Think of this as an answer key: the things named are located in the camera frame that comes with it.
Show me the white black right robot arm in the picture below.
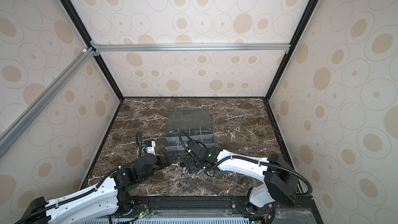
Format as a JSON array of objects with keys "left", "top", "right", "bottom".
[{"left": 181, "top": 140, "right": 313, "bottom": 207}]

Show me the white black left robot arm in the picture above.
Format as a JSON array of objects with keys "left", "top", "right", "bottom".
[{"left": 18, "top": 153, "right": 172, "bottom": 224}]

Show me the clear plastic organizer box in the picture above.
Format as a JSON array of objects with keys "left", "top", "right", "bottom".
[{"left": 165, "top": 107, "right": 215, "bottom": 156}]

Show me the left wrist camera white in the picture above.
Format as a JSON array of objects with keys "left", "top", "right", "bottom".
[{"left": 143, "top": 141, "right": 156, "bottom": 155}]

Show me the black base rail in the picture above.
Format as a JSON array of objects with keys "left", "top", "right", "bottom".
[{"left": 77, "top": 195, "right": 315, "bottom": 224}]

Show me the horizontal aluminium frame bar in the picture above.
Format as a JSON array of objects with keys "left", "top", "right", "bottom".
[{"left": 94, "top": 43, "right": 290, "bottom": 52}]

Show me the diagonal aluminium frame bar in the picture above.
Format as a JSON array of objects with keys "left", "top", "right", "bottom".
[{"left": 1, "top": 47, "right": 94, "bottom": 156}]

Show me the black left corner post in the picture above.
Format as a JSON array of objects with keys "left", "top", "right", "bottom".
[{"left": 59, "top": 0, "right": 124, "bottom": 102}]

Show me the black corner post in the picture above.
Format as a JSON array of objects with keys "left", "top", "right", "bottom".
[
  {"left": 265, "top": 0, "right": 319, "bottom": 102},
  {"left": 59, "top": 0, "right": 124, "bottom": 102}
]

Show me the black right corner post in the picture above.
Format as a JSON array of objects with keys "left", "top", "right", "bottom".
[{"left": 265, "top": 0, "right": 319, "bottom": 102}]

